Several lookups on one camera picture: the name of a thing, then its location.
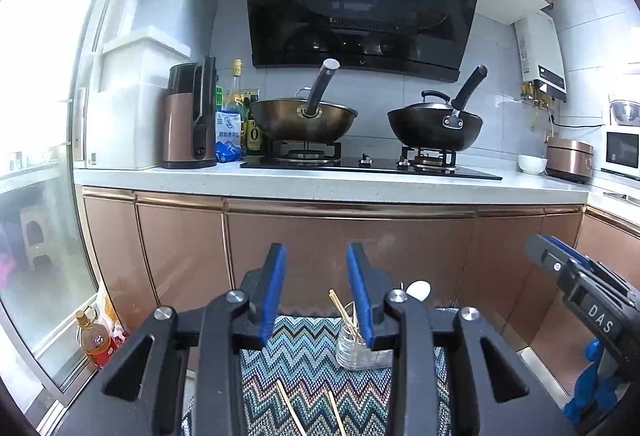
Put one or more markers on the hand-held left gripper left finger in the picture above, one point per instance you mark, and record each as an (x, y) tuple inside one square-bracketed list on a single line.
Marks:
[(272, 291)]

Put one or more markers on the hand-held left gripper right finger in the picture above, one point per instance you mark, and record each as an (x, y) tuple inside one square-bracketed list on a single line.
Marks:
[(360, 296)]

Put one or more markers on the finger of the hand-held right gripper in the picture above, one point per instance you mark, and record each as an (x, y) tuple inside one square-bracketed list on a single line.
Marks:
[(547, 256), (575, 256)]

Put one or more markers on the wooden chopstick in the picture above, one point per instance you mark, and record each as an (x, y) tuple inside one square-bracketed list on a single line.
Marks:
[(337, 416), (342, 311), (292, 408), (355, 326)]

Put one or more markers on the glass jar with sticks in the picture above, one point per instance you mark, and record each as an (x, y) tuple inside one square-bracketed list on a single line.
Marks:
[(350, 353)]

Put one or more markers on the person's right hand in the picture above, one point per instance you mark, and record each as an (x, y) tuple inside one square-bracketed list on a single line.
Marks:
[(597, 386)]

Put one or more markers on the copper lower cabinet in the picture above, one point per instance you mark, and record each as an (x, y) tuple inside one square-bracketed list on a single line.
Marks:
[(300, 236)]

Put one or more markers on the zigzag patterned cloth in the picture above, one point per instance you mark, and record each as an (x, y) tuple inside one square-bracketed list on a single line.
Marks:
[(300, 356)]

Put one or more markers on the white bowl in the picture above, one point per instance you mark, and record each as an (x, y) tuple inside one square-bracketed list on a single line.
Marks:
[(532, 164)]

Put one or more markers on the copper rice cooker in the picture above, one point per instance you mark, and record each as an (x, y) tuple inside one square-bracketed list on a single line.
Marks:
[(570, 161)]

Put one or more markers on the white microwave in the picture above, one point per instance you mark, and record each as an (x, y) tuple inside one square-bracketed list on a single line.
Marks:
[(622, 153)]

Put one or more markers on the black gas stove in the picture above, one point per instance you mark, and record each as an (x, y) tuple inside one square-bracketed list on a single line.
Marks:
[(370, 166)]

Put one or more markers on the dark sauce bottle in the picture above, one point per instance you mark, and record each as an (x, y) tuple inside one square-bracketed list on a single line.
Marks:
[(255, 133)]

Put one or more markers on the white and blue salt bag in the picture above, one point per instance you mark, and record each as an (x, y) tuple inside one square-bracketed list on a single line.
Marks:
[(229, 136)]

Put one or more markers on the yellow plastic bag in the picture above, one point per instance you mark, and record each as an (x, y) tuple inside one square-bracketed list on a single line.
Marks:
[(112, 311)]

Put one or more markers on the bronze wok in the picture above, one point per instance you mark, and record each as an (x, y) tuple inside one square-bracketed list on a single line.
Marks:
[(300, 126)]

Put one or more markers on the black wok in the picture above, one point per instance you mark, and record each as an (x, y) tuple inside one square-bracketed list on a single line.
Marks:
[(430, 131)]

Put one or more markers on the copper and black kettle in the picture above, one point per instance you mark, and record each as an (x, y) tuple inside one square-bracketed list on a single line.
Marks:
[(180, 131)]

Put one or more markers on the cooking oil bottle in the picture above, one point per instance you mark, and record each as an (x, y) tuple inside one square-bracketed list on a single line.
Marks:
[(95, 343)]

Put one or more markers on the dark domed wok lid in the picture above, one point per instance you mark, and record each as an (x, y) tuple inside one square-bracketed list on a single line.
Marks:
[(430, 103)]

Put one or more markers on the white water heater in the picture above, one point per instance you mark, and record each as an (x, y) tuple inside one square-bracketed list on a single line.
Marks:
[(542, 61)]

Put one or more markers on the tall yellow-capped bottle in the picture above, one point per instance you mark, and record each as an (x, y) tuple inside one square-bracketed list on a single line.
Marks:
[(236, 81)]

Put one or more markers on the white pipe casing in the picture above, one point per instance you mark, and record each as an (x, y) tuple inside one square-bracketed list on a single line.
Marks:
[(130, 106)]

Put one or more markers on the white plastic stool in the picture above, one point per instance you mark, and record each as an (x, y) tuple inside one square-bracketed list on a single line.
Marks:
[(37, 236)]

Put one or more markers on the black range hood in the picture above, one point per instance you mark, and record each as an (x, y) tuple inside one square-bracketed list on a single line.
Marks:
[(360, 1)]

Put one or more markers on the sliding glass door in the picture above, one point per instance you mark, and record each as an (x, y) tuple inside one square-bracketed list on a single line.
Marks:
[(45, 91)]

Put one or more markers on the wall outlet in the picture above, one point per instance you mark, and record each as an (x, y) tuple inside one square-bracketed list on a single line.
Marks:
[(251, 94)]

